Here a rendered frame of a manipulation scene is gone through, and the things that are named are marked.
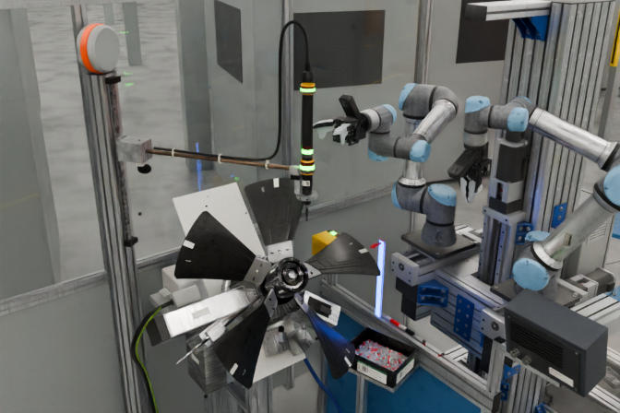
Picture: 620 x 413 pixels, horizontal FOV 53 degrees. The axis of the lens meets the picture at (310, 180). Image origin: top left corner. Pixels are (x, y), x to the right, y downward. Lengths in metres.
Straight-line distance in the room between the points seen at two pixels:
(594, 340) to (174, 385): 1.86
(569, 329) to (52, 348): 1.84
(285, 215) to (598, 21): 1.28
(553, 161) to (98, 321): 1.85
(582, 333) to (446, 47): 4.14
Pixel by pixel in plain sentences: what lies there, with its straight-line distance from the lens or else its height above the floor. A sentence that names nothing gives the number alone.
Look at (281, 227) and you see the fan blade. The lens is 2.09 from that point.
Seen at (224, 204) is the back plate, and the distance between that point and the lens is 2.31.
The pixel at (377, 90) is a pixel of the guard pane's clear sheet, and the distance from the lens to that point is 3.09.
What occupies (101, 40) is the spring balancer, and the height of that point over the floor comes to 1.91.
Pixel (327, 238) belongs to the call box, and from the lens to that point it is 2.57.
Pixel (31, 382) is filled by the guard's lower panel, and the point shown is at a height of 0.64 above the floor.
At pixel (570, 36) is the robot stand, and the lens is 2.32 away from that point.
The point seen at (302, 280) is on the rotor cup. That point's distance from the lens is 2.02.
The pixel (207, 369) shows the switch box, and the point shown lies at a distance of 2.43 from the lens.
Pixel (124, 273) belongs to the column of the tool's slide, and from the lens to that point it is 2.41.
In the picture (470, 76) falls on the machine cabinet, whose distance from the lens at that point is 5.93.
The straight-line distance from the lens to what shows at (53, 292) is 2.53.
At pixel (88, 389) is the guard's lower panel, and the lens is 2.82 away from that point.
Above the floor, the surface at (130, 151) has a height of 1.55.
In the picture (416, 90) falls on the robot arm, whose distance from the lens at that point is 2.50.
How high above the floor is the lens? 2.23
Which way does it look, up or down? 22 degrees down
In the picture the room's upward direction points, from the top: straight up
